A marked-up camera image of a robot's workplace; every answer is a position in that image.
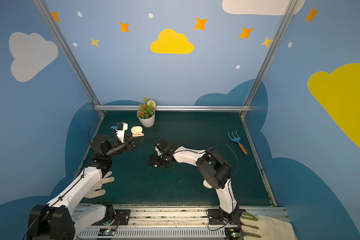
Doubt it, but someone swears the pink earbud charging case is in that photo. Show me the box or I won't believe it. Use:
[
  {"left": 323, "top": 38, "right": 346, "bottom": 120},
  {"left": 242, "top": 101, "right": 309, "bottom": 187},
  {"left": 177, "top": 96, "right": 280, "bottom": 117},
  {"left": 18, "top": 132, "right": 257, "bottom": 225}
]
[{"left": 131, "top": 126, "right": 145, "bottom": 137}]

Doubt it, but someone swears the white earbud charging case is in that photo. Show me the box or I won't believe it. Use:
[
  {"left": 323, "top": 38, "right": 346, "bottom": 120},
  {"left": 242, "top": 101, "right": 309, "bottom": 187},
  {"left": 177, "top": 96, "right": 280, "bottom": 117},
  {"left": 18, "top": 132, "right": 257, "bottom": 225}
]
[{"left": 203, "top": 180, "right": 213, "bottom": 189}]

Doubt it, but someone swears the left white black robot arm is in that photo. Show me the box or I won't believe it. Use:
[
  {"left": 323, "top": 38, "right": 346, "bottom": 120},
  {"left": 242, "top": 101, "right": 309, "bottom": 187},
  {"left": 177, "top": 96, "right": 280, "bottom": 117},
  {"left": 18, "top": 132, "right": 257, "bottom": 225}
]
[{"left": 23, "top": 134, "right": 144, "bottom": 240}]

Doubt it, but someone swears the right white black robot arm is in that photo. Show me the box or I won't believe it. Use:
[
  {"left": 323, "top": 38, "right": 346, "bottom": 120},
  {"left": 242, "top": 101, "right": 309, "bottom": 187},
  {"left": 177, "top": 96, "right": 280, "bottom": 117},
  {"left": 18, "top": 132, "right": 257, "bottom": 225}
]
[{"left": 148, "top": 139, "right": 239, "bottom": 221}]

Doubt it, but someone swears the potted plant white pot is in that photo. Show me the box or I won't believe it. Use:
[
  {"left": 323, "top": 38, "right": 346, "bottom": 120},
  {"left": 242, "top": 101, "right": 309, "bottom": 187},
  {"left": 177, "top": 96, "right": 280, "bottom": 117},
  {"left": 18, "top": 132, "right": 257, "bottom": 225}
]
[{"left": 137, "top": 98, "right": 157, "bottom": 128}]

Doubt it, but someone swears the white glove on table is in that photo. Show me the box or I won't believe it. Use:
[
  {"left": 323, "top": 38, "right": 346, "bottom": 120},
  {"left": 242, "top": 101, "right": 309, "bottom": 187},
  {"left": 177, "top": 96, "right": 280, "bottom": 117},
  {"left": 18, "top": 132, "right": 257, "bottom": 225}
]
[{"left": 85, "top": 171, "right": 115, "bottom": 199}]

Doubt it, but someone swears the left green circuit board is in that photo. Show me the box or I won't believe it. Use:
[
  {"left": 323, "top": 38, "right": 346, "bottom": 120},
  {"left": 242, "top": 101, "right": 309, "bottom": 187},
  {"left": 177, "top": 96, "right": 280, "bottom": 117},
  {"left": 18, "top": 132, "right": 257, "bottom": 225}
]
[{"left": 98, "top": 229, "right": 116, "bottom": 237}]

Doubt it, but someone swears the green circuit board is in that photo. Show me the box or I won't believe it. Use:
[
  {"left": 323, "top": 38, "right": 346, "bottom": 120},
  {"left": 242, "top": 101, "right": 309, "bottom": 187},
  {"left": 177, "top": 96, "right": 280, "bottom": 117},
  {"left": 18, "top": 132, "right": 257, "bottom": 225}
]
[
  {"left": 225, "top": 228, "right": 242, "bottom": 240},
  {"left": 98, "top": 229, "right": 116, "bottom": 237}
]

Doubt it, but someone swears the right green circuit board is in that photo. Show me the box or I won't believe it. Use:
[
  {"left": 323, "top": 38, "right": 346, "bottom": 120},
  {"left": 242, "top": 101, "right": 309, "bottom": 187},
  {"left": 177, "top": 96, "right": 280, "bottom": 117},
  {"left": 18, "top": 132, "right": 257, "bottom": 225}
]
[{"left": 225, "top": 228, "right": 242, "bottom": 240}]

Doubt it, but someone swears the green white gardening glove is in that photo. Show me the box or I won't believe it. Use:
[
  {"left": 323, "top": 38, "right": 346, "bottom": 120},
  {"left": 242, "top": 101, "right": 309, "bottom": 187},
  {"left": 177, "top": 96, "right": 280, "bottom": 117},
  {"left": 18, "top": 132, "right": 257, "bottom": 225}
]
[{"left": 240, "top": 212, "right": 297, "bottom": 240}]

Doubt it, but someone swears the aluminium back frame bar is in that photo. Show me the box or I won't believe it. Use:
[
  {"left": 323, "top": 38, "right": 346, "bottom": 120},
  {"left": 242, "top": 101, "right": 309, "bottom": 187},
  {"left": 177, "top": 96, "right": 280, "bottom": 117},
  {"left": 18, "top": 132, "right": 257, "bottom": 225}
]
[{"left": 94, "top": 105, "right": 251, "bottom": 112}]

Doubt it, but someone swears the aluminium front rail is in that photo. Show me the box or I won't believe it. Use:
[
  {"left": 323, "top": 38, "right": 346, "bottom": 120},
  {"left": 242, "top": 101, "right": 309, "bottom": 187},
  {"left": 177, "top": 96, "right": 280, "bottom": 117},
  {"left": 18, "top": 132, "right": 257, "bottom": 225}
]
[{"left": 35, "top": 204, "right": 292, "bottom": 240}]

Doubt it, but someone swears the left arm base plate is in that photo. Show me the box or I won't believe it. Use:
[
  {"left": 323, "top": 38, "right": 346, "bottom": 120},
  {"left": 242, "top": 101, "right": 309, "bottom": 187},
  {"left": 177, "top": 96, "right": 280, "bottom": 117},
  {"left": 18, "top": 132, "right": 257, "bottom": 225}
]
[{"left": 93, "top": 209, "right": 131, "bottom": 227}]

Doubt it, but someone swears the blue garden fork wooden handle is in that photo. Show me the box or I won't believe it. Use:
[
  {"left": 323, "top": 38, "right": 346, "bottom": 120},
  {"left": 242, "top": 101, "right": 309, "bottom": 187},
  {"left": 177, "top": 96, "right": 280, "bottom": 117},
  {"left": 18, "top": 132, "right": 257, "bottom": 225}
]
[{"left": 228, "top": 131, "right": 248, "bottom": 155}]

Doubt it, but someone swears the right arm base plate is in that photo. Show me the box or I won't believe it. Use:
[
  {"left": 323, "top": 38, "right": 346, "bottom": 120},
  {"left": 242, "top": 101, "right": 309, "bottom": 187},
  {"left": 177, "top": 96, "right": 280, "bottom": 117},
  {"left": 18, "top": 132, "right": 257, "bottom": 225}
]
[{"left": 206, "top": 209, "right": 246, "bottom": 226}]

